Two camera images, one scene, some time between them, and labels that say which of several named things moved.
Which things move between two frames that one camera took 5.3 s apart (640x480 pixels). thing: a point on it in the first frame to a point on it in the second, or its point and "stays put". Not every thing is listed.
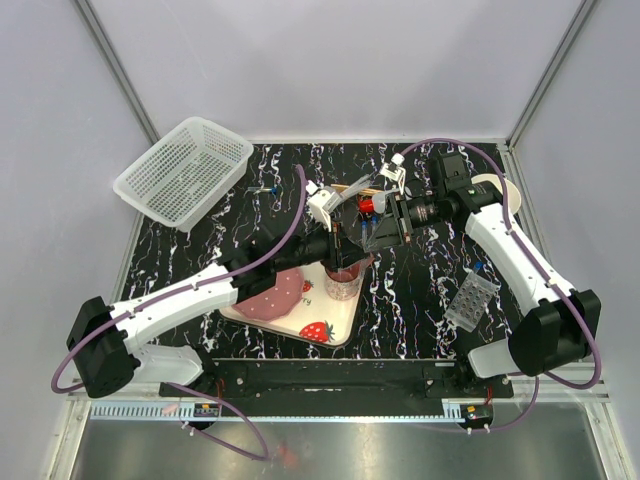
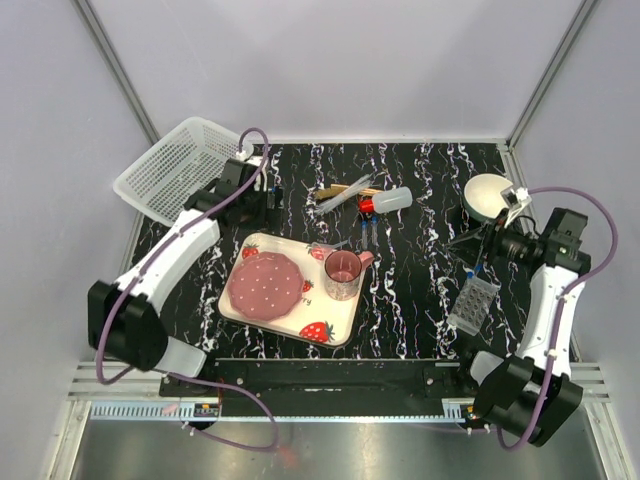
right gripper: [387, 234] to [470, 251]
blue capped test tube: [364, 227] stays put
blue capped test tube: [374, 220] stays put
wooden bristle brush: [365, 191] stays put
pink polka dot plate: [287, 292] stays put
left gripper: [341, 251] to [277, 206]
